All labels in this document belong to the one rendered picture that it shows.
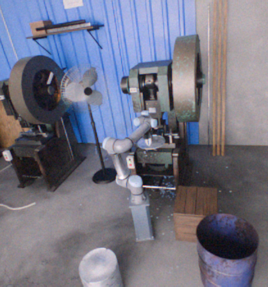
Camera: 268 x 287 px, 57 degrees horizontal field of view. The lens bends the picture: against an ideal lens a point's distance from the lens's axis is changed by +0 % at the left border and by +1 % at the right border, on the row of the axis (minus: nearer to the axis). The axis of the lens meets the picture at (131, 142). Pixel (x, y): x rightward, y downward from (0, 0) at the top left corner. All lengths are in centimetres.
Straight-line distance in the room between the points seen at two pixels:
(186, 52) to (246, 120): 198
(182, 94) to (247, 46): 168
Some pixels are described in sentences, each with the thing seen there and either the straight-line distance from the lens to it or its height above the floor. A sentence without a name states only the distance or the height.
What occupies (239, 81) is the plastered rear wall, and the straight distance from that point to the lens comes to 374.
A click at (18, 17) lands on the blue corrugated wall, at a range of 465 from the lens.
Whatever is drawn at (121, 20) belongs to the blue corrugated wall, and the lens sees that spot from 379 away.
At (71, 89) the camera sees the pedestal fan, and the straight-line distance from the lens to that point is 295.
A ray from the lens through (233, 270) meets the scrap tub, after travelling 194.
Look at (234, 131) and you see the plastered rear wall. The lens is 399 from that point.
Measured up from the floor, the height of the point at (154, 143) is 79.
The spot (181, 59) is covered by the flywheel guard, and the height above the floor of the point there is 159.
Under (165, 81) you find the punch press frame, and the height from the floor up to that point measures 137.
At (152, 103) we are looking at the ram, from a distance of 259.
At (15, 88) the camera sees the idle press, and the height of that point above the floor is 147.
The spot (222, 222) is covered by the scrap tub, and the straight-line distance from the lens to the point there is 219.
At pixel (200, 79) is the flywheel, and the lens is 246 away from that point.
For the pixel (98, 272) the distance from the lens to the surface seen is 205.
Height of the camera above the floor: 193
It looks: 26 degrees down
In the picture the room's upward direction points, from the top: 9 degrees counter-clockwise
